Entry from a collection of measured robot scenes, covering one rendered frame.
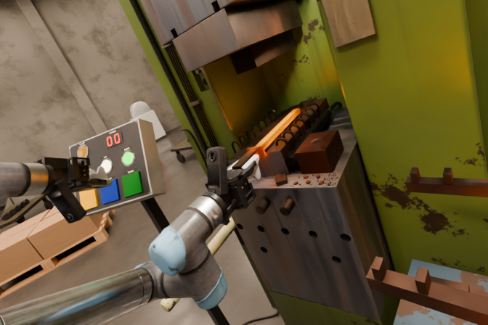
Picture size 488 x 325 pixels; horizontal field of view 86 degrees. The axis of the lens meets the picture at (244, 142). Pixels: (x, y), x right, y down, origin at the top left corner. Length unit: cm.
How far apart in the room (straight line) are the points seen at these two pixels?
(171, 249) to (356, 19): 60
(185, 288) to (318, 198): 35
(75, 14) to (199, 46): 867
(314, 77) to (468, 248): 72
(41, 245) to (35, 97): 579
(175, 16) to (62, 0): 873
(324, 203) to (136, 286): 44
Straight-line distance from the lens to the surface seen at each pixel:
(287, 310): 114
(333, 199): 65
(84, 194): 114
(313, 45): 109
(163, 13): 80
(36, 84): 893
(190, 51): 76
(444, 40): 69
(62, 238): 359
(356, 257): 77
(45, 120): 884
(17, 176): 73
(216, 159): 61
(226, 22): 67
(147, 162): 97
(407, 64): 70
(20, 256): 377
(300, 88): 115
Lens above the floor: 125
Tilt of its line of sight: 17 degrees down
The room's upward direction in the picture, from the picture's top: 23 degrees counter-clockwise
